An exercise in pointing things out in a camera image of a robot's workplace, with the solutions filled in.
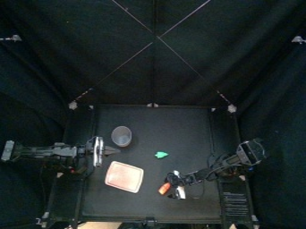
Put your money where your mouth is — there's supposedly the pink square plate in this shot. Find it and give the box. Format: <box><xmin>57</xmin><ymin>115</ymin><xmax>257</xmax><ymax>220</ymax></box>
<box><xmin>104</xmin><ymin>160</ymin><xmax>146</xmax><ymax>194</ymax></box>

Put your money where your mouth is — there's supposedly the grey plastic cup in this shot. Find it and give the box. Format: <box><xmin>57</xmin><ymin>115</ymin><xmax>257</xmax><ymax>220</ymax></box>
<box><xmin>110</xmin><ymin>125</ymin><xmax>134</xmax><ymax>148</ymax></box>

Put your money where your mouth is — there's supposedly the small green toy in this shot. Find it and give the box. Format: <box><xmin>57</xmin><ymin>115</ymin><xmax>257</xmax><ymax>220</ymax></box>
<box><xmin>154</xmin><ymin>150</ymin><xmax>170</xmax><ymax>160</ymax></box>

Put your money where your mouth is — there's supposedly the orange toy carrot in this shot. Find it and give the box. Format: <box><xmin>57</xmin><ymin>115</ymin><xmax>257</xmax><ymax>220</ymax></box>
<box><xmin>158</xmin><ymin>182</ymin><xmax>172</xmax><ymax>196</ymax></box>

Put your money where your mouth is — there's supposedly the silver table clamp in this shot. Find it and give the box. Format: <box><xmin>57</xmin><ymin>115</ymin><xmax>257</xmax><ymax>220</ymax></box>
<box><xmin>35</xmin><ymin>210</ymin><xmax>52</xmax><ymax>229</ymax></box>
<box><xmin>250</xmin><ymin>214</ymin><xmax>261</xmax><ymax>229</ymax></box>

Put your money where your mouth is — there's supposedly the black base plate white label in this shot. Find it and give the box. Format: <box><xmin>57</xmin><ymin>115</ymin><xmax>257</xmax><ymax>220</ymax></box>
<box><xmin>218</xmin><ymin>180</ymin><xmax>255</xmax><ymax>229</ymax></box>

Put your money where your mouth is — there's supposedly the thin diagonal frame cord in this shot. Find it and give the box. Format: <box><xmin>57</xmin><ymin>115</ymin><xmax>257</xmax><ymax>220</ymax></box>
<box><xmin>74</xmin><ymin>0</ymin><xmax>212</xmax><ymax>102</ymax></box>
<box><xmin>110</xmin><ymin>0</ymin><xmax>233</xmax><ymax>106</ymax></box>

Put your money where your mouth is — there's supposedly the silver frame corner bracket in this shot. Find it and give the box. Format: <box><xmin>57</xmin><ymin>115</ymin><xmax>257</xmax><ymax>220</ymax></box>
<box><xmin>0</xmin><ymin>34</ymin><xmax>23</xmax><ymax>43</ymax></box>
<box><xmin>290</xmin><ymin>35</ymin><xmax>306</xmax><ymax>45</ymax></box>

